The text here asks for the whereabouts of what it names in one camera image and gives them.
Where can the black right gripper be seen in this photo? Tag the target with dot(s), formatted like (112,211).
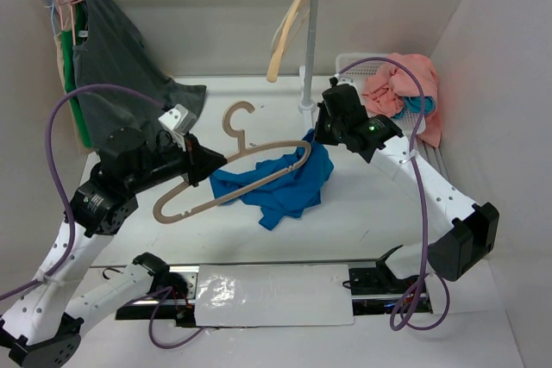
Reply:
(321,135)

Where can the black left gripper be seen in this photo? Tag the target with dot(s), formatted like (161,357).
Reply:
(198,160)

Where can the beige plastic hanger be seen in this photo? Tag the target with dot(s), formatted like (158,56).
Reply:
(227,186)

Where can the blue t shirt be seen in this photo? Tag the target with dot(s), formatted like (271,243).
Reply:
(278,199)

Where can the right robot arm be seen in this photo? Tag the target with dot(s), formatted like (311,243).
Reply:
(465,230)

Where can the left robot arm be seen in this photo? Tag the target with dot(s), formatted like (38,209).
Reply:
(46,324)

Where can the pink shirt in basket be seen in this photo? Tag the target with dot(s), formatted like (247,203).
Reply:
(417,77)

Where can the cream plastic hanger on rack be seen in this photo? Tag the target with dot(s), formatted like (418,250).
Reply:
(295,17)

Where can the grey t shirt on hanger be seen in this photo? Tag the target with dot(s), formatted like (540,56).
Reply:
(113,52)

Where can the green shirt on hanger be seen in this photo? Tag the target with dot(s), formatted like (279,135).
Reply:
(80,23)

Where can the beige shirt on hanger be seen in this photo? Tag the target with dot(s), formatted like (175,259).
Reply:
(58,51)

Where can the white plastic basket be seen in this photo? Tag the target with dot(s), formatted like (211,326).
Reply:
(345,64)

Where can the teal garment in basket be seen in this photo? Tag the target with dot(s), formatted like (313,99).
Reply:
(415,104)

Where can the white cover plate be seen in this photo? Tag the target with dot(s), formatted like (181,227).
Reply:
(273,296)

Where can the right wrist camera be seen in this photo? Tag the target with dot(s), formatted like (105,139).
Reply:
(341,83)

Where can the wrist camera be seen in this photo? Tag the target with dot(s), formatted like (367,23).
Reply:
(341,83)
(178,119)

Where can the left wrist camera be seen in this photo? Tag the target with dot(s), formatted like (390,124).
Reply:
(178,119)

